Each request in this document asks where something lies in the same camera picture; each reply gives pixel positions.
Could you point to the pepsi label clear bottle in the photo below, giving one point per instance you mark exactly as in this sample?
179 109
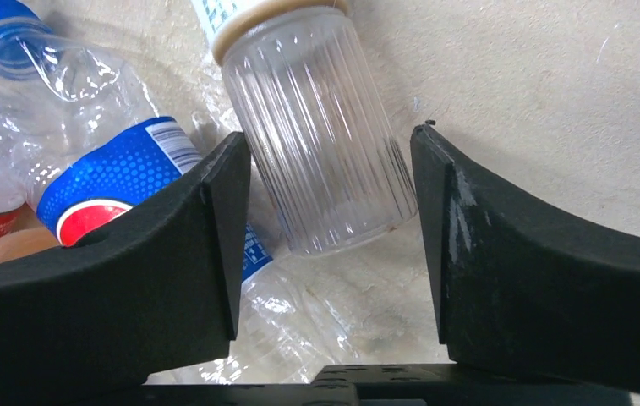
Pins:
85 140

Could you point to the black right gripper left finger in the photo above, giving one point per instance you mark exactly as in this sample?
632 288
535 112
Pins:
153 290

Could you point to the orange juice bottle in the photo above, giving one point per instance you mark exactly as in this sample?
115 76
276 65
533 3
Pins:
27 237

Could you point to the green cap clear bottle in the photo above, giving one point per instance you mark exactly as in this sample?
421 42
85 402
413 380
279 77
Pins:
302 91

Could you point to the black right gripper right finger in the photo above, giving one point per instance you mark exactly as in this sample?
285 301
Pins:
521 287

